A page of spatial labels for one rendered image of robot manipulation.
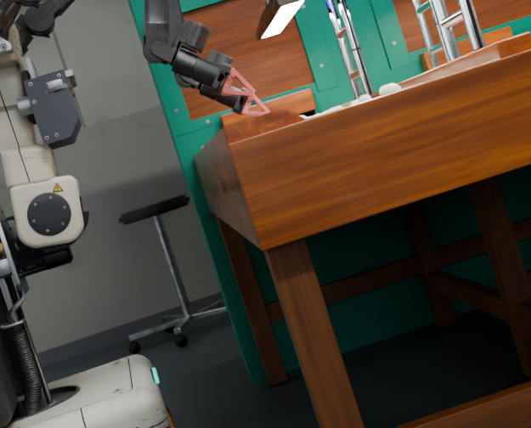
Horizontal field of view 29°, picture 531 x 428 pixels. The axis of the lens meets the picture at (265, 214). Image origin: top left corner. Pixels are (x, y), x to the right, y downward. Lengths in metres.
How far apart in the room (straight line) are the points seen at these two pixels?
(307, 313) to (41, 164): 1.15
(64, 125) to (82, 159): 2.79
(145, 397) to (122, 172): 3.01
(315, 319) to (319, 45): 1.91
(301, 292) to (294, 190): 0.16
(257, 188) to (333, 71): 1.91
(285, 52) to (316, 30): 0.12
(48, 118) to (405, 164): 1.22
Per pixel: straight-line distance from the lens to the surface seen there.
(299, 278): 1.50
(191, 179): 3.26
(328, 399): 1.53
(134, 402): 2.36
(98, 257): 5.28
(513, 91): 1.52
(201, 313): 4.72
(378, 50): 3.37
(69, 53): 5.34
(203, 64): 2.44
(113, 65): 5.33
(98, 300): 5.29
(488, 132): 1.50
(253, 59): 3.31
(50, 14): 2.82
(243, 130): 1.45
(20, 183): 2.51
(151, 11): 2.44
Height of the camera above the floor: 0.72
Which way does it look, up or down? 3 degrees down
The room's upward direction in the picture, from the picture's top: 18 degrees counter-clockwise
